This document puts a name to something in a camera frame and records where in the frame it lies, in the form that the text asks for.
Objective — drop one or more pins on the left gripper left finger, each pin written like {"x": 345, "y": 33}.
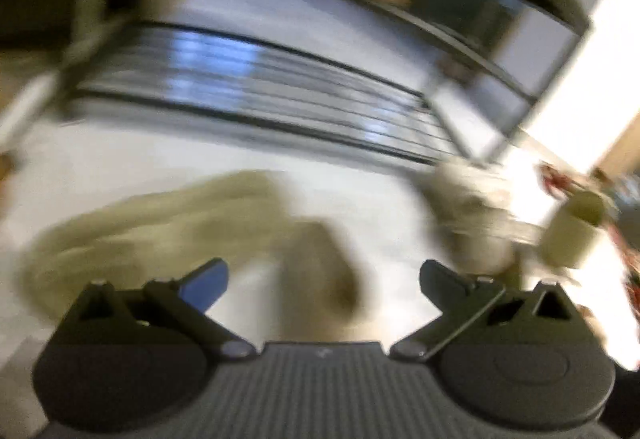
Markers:
{"x": 181, "y": 306}

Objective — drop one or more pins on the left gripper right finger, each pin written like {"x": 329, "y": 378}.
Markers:
{"x": 462, "y": 301}

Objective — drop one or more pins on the cream knit sneaker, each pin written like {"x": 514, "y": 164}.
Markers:
{"x": 472, "y": 204}
{"x": 243, "y": 218}

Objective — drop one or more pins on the white metal pole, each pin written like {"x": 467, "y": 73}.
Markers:
{"x": 26, "y": 107}

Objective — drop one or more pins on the black metal shoe rack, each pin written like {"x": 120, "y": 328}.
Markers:
{"x": 407, "y": 80}

